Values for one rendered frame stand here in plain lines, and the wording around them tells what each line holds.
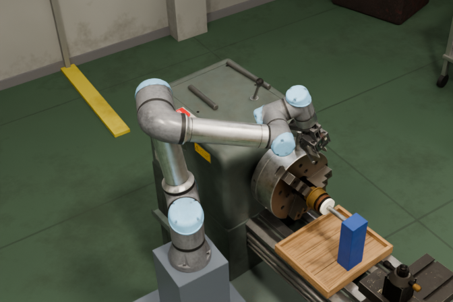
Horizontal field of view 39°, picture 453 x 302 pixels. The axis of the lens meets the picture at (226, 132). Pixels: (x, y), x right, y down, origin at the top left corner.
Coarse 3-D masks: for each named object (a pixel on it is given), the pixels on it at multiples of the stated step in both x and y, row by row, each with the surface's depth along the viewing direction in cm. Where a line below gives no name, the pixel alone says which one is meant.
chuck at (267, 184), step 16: (272, 160) 250; (288, 160) 247; (304, 160) 250; (320, 160) 258; (272, 176) 248; (256, 192) 256; (272, 192) 248; (288, 192) 254; (272, 208) 253; (288, 208) 260
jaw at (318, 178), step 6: (324, 168) 260; (312, 174) 258; (318, 174) 258; (324, 174) 257; (330, 174) 260; (306, 180) 258; (312, 180) 256; (318, 180) 256; (324, 180) 255; (312, 186) 256; (318, 186) 253; (324, 186) 253
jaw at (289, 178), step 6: (282, 168) 247; (276, 174) 248; (282, 174) 246; (288, 174) 246; (288, 180) 246; (294, 180) 245; (300, 180) 251; (294, 186) 247; (300, 186) 247; (306, 186) 249; (300, 192) 248; (306, 192) 248
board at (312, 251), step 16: (336, 208) 271; (320, 224) 267; (336, 224) 267; (288, 240) 258; (304, 240) 261; (320, 240) 260; (336, 240) 260; (368, 240) 260; (384, 240) 257; (288, 256) 252; (304, 256) 254; (320, 256) 254; (336, 256) 253; (368, 256) 253; (384, 256) 254; (304, 272) 246; (320, 272) 247; (336, 272) 247; (352, 272) 244; (320, 288) 241; (336, 288) 240
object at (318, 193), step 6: (312, 192) 249; (318, 192) 248; (324, 192) 249; (306, 198) 252; (312, 198) 248; (318, 198) 247; (324, 198) 246; (306, 204) 251; (312, 204) 248; (318, 204) 246; (318, 210) 247
